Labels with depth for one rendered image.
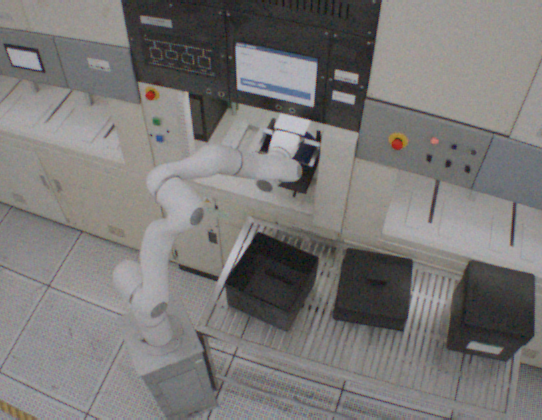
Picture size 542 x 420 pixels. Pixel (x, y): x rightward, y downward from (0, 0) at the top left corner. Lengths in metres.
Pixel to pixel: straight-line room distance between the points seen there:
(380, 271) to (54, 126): 1.78
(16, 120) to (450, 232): 2.27
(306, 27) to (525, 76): 0.68
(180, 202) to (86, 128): 1.36
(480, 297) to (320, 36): 1.11
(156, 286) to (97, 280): 1.54
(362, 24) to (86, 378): 2.27
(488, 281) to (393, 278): 0.39
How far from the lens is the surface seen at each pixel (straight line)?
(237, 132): 2.63
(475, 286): 2.13
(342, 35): 1.70
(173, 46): 1.98
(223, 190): 2.44
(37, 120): 3.03
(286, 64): 1.83
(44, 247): 3.56
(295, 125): 2.13
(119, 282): 1.89
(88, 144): 2.79
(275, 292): 2.26
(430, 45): 1.68
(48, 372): 3.15
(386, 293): 2.20
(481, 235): 2.46
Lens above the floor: 2.75
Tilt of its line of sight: 53 degrees down
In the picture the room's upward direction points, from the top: 1 degrees clockwise
